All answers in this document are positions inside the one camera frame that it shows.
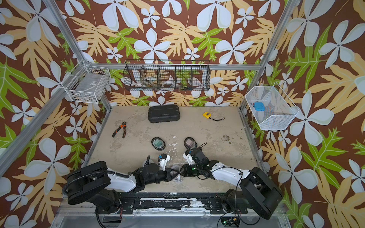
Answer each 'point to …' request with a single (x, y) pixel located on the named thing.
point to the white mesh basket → (271, 109)
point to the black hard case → (164, 113)
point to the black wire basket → (188, 75)
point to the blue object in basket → (259, 106)
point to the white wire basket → (86, 83)
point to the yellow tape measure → (207, 115)
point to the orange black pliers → (123, 126)
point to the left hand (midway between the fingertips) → (181, 171)
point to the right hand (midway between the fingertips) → (178, 172)
